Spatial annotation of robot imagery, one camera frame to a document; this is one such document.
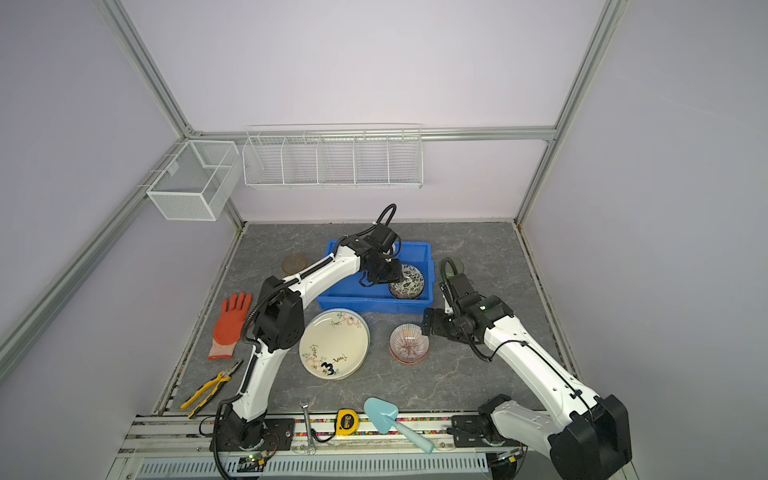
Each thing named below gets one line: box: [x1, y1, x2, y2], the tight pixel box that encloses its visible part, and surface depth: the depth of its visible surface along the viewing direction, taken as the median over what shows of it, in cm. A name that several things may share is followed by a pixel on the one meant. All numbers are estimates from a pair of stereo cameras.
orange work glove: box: [208, 293, 252, 361], surface depth 95 cm
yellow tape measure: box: [336, 409, 358, 436], surface depth 75 cm
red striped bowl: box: [388, 323, 431, 365], surface depth 88 cm
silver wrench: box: [300, 397, 317, 455], surface depth 75 cm
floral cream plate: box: [299, 308, 370, 381], surface depth 86 cm
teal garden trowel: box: [364, 397, 435, 454], surface depth 78 cm
